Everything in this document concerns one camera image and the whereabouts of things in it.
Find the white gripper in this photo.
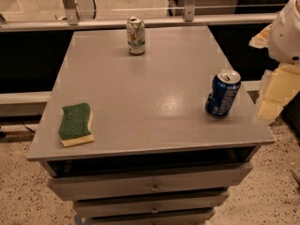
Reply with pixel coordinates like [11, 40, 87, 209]
[248, 0, 300, 125]

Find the blue pepsi can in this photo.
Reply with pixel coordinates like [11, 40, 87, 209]
[205, 68, 241, 118]

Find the white green 7up can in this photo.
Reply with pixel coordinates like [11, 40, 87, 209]
[127, 17, 145, 55]

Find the top grey drawer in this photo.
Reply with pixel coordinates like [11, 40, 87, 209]
[49, 162, 252, 201]

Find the grey drawer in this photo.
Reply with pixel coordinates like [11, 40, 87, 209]
[74, 190, 229, 218]
[90, 209, 215, 225]
[49, 162, 252, 201]

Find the grey drawer cabinet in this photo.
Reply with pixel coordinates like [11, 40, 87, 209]
[26, 25, 277, 225]

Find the middle grey drawer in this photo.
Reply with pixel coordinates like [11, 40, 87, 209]
[74, 190, 229, 218]

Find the bottom grey drawer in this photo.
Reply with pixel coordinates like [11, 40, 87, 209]
[90, 209, 215, 225]

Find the green yellow sponge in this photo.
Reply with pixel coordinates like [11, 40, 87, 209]
[58, 103, 95, 147]

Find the grey metal rail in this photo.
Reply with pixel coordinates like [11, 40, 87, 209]
[1, 0, 277, 32]

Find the black cable on floor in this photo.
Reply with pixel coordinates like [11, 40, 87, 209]
[20, 120, 37, 134]

